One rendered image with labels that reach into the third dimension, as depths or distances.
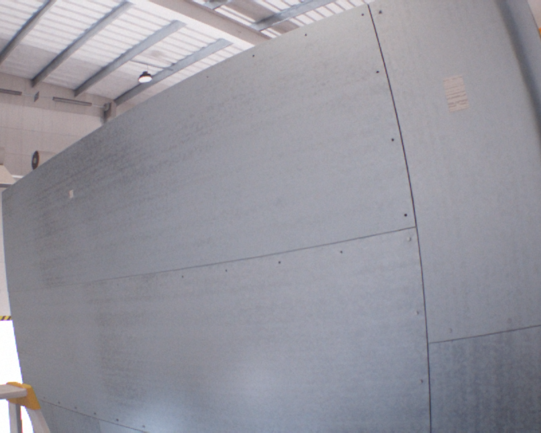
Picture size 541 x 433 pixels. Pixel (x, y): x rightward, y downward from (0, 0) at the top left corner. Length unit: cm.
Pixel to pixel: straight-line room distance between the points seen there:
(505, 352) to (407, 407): 27
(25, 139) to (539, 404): 1192
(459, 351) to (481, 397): 13
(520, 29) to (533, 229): 43
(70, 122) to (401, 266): 1227
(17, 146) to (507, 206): 1160
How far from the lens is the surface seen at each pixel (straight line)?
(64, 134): 1292
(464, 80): 113
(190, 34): 1137
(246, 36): 1069
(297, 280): 127
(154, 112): 168
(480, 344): 110
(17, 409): 172
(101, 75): 1258
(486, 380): 111
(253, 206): 135
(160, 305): 162
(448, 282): 110
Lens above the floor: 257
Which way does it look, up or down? 8 degrees up
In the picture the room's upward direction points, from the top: 7 degrees counter-clockwise
